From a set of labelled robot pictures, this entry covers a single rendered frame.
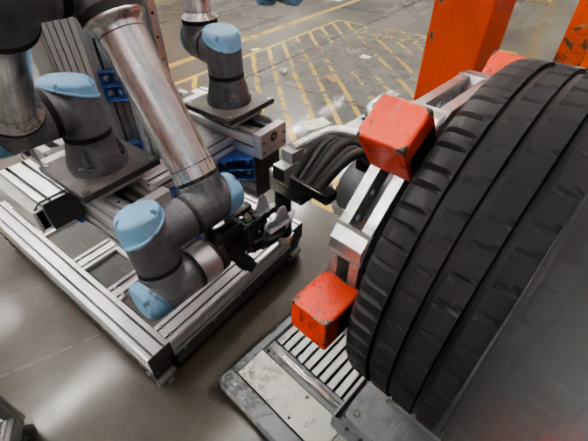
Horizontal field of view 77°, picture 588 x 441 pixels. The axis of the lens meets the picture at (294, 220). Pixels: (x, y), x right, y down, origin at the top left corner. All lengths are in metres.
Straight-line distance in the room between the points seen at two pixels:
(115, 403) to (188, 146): 1.15
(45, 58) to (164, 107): 0.85
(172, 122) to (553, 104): 0.53
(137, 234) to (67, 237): 1.36
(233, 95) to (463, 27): 0.70
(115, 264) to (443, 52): 1.42
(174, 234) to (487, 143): 0.46
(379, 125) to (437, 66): 0.75
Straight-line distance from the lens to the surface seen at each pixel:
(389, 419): 1.25
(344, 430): 1.29
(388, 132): 0.50
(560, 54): 3.15
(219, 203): 0.65
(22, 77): 0.80
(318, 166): 0.65
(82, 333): 1.82
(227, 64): 1.28
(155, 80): 0.64
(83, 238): 1.90
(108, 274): 1.69
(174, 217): 0.62
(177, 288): 0.65
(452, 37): 1.21
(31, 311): 2.01
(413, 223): 0.49
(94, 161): 1.06
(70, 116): 1.01
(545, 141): 0.52
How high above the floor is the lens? 1.37
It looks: 42 degrees down
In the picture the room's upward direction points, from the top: straight up
